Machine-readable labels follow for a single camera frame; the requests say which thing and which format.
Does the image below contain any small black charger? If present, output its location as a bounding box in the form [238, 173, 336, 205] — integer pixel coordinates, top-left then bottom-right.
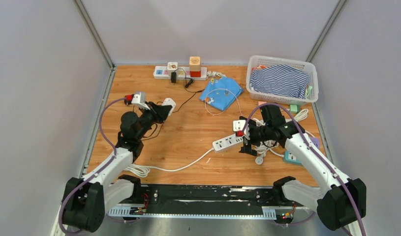
[170, 72, 177, 84]

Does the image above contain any teal power strip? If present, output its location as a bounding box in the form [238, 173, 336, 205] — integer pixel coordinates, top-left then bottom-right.
[282, 151, 302, 166]

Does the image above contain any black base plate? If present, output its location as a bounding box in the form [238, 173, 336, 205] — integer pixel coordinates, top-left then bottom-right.
[109, 184, 306, 225]

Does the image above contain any white square plug adapter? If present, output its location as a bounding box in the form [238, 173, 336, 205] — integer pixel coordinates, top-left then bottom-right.
[161, 98, 177, 116]

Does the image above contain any blue striped cloth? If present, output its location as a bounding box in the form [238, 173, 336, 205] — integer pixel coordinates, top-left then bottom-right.
[250, 64, 310, 99]

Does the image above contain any thin pink white cable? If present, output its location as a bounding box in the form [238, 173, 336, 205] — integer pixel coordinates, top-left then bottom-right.
[204, 88, 243, 117]

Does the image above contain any green small charger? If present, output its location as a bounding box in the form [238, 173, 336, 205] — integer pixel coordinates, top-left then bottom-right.
[289, 104, 301, 114]

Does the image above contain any white coiled cable bundle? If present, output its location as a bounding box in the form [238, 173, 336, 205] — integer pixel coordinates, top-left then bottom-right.
[251, 108, 309, 166]

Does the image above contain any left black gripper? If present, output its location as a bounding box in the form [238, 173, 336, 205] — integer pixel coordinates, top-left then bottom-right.
[135, 102, 171, 141]

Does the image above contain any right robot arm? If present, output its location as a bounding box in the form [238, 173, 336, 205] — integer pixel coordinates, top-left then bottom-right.
[232, 103, 367, 236]

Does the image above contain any white power strip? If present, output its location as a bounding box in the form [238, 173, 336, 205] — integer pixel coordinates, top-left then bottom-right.
[212, 134, 243, 153]
[153, 66, 208, 81]

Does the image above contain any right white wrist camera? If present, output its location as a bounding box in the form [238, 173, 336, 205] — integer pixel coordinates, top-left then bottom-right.
[232, 119, 249, 140]

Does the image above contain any purple cable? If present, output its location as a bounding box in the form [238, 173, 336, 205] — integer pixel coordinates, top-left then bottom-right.
[236, 103, 368, 236]
[58, 94, 134, 235]

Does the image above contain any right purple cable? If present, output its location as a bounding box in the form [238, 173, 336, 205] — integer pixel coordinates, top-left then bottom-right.
[236, 103, 368, 236]

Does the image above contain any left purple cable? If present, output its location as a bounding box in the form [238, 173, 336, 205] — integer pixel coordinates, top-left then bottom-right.
[58, 94, 134, 235]

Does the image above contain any wooden block on red block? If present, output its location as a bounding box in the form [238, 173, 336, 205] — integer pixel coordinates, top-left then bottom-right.
[189, 56, 201, 78]

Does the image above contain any white back power strip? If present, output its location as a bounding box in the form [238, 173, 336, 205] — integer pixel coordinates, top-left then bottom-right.
[153, 66, 208, 81]

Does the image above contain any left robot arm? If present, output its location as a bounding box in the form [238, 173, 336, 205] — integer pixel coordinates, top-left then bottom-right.
[58, 98, 176, 234]

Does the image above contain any purple power strip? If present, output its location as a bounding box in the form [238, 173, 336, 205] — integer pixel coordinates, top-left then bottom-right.
[309, 137, 321, 149]

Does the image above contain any white plastic basket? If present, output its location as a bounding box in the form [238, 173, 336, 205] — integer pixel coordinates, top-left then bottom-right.
[246, 55, 319, 106]

